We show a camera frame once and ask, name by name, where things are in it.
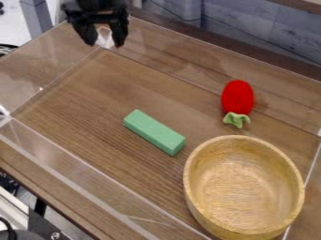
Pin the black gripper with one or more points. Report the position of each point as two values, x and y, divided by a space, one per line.
87 12

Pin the red plush strawberry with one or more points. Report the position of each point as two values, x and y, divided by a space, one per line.
236 101

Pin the green rectangular block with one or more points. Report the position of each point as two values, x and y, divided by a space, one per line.
154 132

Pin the wooden bowl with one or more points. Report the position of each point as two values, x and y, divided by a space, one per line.
243 188

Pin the grey table leg post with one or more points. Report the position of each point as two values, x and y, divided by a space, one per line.
37 17

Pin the clear acrylic tray wall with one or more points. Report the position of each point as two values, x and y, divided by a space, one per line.
68 151

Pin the black equipment with cable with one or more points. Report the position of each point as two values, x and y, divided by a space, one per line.
29 228

